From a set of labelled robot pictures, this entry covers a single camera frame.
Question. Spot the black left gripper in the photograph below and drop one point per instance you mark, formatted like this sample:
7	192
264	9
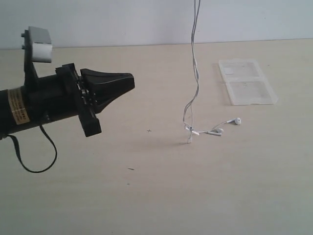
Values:
63	95

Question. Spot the white wired earphones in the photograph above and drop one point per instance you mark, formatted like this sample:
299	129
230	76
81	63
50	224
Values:
188	116

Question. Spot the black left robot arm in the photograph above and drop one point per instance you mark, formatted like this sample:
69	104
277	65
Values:
14	112

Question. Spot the clear plastic storage case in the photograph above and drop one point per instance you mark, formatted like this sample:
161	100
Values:
245	82

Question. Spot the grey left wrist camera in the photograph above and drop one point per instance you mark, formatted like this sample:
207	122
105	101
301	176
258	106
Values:
37	48

